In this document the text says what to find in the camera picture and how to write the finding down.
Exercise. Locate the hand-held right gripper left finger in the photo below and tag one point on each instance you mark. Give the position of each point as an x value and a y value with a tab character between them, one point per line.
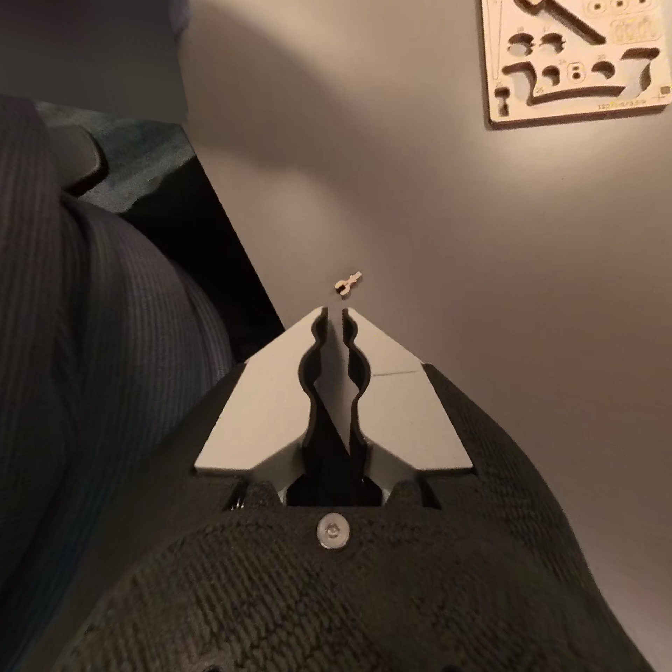
262	409

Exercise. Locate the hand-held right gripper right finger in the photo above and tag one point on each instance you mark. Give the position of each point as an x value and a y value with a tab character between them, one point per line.
404	414

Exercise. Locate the small forked wooden model part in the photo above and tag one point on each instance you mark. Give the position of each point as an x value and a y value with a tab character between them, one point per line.
346	284

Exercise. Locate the person's dark ribbed trouser leg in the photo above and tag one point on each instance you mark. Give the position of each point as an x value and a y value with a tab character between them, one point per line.
94	367

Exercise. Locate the dark teal seat cushion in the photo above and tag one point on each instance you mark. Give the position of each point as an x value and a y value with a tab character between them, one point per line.
141	157

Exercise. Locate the wooden cut-out part sheet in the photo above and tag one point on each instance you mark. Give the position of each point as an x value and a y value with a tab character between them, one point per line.
572	102

